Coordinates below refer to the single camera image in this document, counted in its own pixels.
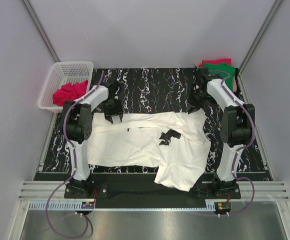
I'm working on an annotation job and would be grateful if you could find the white printed t-shirt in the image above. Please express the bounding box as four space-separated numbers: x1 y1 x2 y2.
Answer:
87 109 211 192

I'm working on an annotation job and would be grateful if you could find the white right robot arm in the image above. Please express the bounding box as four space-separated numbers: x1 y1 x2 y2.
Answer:
186 67 255 196

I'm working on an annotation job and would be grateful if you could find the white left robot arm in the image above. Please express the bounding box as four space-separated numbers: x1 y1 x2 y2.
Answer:
61 80 123 191

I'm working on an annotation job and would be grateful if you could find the folded green t-shirt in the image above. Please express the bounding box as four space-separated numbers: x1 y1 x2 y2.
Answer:
200 62 236 90

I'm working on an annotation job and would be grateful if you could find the folded red t-shirt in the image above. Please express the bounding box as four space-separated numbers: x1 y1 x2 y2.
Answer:
198 58 232 67

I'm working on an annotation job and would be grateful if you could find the folded peach t-shirt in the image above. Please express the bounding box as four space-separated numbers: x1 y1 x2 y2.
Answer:
232 76 237 93

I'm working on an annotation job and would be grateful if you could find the crumpled pink t-shirt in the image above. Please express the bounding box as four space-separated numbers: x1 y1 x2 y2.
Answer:
52 80 88 107

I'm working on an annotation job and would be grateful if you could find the white plastic basket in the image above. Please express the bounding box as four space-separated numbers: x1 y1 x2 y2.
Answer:
37 61 94 113

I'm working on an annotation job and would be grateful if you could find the left controller board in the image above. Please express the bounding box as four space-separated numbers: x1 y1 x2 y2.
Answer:
81 201 95 209

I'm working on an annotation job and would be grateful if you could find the controller board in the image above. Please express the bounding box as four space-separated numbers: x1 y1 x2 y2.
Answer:
81 201 95 209
216 202 231 212

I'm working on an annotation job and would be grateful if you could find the right controller board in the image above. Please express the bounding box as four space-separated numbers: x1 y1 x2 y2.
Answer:
216 202 231 212

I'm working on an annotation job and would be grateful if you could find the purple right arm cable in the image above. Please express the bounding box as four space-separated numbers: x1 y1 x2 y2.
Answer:
192 69 257 217

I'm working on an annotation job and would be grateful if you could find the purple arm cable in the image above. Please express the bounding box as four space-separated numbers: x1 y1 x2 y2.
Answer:
45 70 105 238
192 69 257 217

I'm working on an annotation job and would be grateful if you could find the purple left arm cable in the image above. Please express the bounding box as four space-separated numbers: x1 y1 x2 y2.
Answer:
45 70 105 238

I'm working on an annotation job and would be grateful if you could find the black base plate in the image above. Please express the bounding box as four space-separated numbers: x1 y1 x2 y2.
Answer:
64 173 241 210

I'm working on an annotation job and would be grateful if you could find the aluminium rail frame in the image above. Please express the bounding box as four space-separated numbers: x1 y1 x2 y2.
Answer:
11 181 290 240

